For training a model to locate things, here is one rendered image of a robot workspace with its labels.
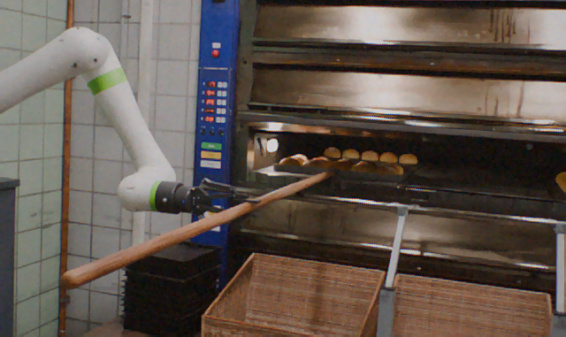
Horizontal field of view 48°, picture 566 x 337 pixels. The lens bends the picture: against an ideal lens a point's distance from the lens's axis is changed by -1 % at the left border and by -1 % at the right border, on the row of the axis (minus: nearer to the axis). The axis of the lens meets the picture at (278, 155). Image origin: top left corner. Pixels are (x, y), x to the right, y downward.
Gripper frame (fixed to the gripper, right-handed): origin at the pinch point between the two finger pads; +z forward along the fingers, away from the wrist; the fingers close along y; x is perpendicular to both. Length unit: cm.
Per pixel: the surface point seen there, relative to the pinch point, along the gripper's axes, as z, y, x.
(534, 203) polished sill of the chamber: 79, 2, -83
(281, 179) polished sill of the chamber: -17, 3, -84
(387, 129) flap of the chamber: 26, -21, -69
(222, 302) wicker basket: -27, 47, -51
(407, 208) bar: 38, 3, -45
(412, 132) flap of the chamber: 35, -21, -69
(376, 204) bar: 28, 3, -46
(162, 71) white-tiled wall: -74, -38, -85
